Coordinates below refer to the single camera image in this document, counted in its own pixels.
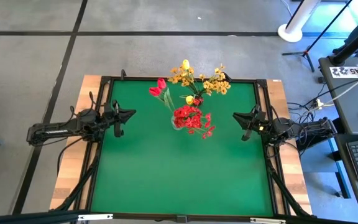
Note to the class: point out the grey desk with label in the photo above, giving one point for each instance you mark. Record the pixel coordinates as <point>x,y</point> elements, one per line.
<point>346,105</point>

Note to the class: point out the yellow small-blossom flower bunch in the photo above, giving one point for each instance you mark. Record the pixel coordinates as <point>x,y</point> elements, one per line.
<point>217,85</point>
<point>183,81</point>

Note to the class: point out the white pillar with round base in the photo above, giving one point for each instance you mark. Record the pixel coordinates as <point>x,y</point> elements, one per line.
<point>291,32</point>

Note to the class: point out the white power strip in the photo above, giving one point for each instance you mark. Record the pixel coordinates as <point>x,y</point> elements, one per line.
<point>318,102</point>

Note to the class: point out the green table mat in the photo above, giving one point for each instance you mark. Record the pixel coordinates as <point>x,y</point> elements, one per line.
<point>166,171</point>

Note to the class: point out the red tulip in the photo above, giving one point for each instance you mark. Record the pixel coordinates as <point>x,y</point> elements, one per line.
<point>162,83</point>
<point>155,91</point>

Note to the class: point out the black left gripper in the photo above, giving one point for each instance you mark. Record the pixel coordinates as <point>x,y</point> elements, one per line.
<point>110,113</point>

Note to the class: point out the black tripod stand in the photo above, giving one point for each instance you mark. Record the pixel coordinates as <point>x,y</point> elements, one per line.
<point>305,53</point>

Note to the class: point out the grey desk with keyboard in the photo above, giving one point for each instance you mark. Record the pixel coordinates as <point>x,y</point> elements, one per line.
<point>350,193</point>

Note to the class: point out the black camera mount beam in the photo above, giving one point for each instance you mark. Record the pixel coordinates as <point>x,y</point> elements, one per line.
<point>26,218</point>

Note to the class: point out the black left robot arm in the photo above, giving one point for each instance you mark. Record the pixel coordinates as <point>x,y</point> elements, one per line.
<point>54,130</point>

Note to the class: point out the black slanted pole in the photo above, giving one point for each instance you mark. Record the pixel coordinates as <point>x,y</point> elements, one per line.
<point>350,49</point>

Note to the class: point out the red glass vase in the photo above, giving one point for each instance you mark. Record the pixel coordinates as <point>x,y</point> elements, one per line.
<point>197,101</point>

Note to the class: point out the black metal table frame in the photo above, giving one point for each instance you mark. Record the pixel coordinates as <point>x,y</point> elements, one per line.
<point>135,215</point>

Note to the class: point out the white paper label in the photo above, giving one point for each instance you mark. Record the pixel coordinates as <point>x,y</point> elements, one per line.
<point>343,72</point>

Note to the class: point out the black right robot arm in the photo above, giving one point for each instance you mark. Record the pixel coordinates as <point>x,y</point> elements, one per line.
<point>309,129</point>

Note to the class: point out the silver metal bracket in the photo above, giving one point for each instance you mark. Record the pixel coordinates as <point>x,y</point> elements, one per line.
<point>267,221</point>
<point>95,217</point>

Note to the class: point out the yellow tulip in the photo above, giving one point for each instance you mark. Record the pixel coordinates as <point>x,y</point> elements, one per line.
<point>186,64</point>
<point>190,99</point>

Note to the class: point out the blue desk leg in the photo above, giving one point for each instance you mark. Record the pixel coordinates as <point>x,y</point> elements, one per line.
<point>340,174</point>

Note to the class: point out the red small-blossom flower bunch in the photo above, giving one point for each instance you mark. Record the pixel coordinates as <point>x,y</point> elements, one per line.
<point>185,113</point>
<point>208,132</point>

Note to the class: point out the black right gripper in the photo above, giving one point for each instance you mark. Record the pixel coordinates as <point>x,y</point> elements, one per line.
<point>259,123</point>

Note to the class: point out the clear glass vase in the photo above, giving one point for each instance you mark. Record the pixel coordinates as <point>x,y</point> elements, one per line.
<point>174,125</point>

